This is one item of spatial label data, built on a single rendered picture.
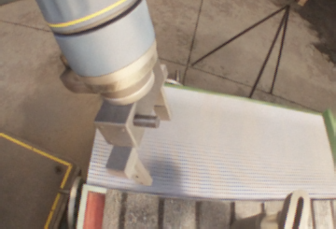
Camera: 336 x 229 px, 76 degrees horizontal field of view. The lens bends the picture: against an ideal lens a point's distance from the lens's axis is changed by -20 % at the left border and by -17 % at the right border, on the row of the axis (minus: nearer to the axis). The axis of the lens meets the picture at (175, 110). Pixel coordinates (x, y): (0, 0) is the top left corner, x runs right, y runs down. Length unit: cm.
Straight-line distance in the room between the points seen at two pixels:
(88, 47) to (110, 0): 5
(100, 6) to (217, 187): 67
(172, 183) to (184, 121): 22
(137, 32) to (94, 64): 5
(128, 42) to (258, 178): 71
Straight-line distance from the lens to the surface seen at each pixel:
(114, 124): 31
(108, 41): 25
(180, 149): 82
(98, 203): 70
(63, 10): 24
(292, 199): 52
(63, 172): 122
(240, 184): 83
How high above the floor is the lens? 149
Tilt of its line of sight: 55 degrees down
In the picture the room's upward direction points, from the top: 22 degrees clockwise
